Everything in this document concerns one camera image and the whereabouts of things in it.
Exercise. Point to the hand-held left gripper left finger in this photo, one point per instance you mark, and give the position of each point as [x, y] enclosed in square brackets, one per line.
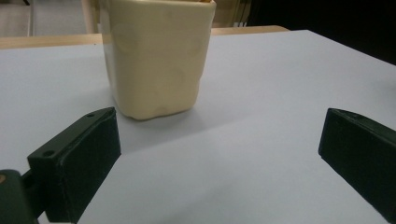
[81, 161]

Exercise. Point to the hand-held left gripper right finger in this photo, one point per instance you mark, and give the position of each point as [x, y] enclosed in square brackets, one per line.
[364, 155]

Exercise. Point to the beige square pen holder cup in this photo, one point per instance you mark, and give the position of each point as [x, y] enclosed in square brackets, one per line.
[155, 59]

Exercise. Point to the light wooden shelf unit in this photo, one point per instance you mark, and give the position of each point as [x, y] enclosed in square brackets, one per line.
[229, 14]

